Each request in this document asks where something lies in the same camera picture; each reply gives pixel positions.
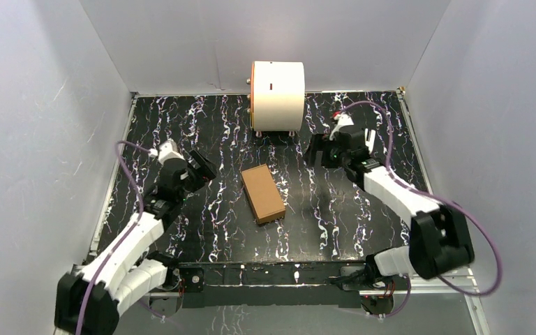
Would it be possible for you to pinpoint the brown cardboard box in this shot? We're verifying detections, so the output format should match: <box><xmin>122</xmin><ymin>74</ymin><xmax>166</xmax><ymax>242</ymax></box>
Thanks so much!
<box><xmin>241</xmin><ymin>164</ymin><xmax>286</xmax><ymax>225</ymax></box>

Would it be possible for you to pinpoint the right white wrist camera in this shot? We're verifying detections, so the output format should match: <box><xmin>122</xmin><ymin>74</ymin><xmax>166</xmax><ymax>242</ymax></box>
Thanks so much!
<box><xmin>329</xmin><ymin>111</ymin><xmax>354</xmax><ymax>141</ymax></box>

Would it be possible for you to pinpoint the small white plastic clip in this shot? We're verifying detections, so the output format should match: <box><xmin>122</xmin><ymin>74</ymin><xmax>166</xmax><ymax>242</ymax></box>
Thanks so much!
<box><xmin>364</xmin><ymin>129</ymin><xmax>377</xmax><ymax>154</ymax></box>

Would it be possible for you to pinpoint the aluminium frame rail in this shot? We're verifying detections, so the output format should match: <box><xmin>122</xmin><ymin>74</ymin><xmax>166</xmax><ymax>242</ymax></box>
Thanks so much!
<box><xmin>54</xmin><ymin>262</ymin><xmax>492</xmax><ymax>335</ymax></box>

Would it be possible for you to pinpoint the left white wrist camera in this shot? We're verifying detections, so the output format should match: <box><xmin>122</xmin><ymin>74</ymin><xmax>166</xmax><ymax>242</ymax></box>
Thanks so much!
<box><xmin>148</xmin><ymin>138</ymin><xmax>184</xmax><ymax>164</ymax></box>

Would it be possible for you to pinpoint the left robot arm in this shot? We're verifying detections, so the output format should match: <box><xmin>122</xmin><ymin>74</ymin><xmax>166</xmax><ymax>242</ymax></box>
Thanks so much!
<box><xmin>54</xmin><ymin>141</ymin><xmax>217</xmax><ymax>334</ymax></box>

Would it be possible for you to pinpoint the white cylindrical drum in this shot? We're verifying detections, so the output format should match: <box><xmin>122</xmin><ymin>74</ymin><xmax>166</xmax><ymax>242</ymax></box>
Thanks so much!
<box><xmin>249</xmin><ymin>61</ymin><xmax>306</xmax><ymax>136</ymax></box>

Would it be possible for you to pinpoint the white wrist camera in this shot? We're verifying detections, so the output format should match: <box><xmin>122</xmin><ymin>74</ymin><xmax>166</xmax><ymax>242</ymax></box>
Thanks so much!
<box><xmin>148</xmin><ymin>138</ymin><xmax>184</xmax><ymax>164</ymax></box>
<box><xmin>329</xmin><ymin>111</ymin><xmax>354</xmax><ymax>141</ymax></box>

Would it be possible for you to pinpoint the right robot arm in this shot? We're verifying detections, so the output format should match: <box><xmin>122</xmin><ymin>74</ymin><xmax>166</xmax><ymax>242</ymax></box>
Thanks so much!
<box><xmin>304</xmin><ymin>126</ymin><xmax>475</xmax><ymax>289</ymax></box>

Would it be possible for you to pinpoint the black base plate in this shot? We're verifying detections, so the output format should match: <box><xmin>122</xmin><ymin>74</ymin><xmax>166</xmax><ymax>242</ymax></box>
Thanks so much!
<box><xmin>136</xmin><ymin>262</ymin><xmax>410</xmax><ymax>320</ymax></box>

